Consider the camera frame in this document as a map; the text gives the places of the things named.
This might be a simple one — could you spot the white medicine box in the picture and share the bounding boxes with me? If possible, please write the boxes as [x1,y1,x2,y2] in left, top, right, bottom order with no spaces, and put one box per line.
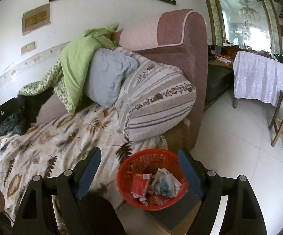
[147,168,182,198]

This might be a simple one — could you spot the red snack wrapper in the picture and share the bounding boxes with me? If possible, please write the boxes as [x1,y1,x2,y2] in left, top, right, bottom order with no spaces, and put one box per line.
[130,174,152,205]

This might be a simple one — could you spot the orange plastic trash basket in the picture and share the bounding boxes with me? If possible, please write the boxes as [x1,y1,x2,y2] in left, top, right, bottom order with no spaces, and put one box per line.
[117,149,188,211]

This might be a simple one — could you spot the black jacket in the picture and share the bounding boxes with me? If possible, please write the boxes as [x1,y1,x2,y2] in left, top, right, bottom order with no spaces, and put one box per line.
[0,88,54,136]

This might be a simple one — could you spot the pink bed sheet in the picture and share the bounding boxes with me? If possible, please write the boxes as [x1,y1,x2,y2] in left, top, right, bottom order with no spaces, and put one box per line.
[36,93,68,125]

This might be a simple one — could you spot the leaf patterned bed blanket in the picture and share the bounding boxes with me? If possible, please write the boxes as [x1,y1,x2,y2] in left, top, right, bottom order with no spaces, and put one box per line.
[0,104,168,220]

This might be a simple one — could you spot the dark floor mat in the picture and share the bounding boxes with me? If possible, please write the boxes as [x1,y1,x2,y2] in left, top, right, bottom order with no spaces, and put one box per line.
[144,192,200,234]

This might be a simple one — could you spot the green patterned quilt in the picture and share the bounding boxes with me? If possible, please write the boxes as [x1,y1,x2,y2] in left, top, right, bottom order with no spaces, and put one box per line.
[18,24,119,114]

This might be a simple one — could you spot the light blue pillow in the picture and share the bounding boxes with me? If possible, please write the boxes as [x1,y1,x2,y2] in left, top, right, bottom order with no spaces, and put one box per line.
[83,48,138,107]

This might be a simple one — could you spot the table with lilac cloth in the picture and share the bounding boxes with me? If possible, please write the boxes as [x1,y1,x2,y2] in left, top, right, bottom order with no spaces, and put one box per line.
[233,50,283,106]

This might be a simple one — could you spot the striped beige pillow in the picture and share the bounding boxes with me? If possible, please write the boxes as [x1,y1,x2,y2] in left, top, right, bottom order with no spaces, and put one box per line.
[114,47,197,143]

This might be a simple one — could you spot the beige wall switch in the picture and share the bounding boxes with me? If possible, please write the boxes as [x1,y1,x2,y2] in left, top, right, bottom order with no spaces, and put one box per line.
[21,41,36,55]

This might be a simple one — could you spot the wall plaque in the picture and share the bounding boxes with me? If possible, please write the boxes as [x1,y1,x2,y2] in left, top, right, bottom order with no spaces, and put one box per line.
[22,3,51,36]

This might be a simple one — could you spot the wall mirror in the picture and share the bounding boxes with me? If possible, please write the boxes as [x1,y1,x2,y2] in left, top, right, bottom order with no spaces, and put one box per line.
[205,0,283,55]

